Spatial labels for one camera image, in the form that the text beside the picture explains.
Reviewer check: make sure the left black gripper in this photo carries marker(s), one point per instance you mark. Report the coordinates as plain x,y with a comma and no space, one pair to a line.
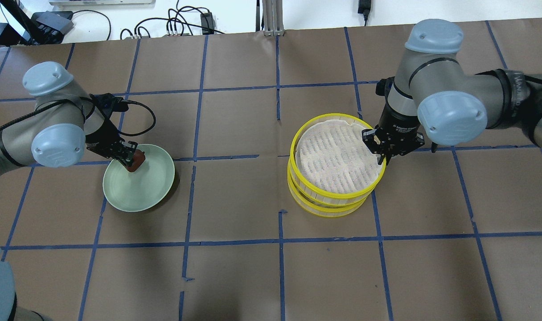
102,139

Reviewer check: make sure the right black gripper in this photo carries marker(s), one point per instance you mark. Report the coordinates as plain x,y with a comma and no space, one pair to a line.
400,122

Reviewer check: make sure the brown bun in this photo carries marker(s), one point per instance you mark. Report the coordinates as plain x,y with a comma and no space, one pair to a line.
137,161

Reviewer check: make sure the yellow steamer layer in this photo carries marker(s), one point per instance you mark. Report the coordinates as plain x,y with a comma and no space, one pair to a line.
319,204
329,156

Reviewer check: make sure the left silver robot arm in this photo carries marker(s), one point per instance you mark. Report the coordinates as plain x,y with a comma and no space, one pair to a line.
65,123

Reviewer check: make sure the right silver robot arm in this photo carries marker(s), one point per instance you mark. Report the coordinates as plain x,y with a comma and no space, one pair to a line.
431,97

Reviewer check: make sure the light green plate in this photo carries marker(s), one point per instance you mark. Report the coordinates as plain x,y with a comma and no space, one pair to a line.
144,188

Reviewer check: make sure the black power brick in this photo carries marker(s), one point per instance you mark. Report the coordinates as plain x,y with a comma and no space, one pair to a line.
207,23

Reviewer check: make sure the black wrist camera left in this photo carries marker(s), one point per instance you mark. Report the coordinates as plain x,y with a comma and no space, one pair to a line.
108,104

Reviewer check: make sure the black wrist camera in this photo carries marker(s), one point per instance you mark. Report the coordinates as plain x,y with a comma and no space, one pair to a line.
108,104
384,86

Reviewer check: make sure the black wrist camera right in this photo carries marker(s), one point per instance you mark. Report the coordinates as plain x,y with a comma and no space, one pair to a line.
384,86

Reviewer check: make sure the black camera stand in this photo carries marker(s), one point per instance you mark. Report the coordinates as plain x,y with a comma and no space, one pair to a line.
42,28

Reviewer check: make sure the aluminium frame post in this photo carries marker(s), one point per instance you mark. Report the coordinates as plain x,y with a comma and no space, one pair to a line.
272,18

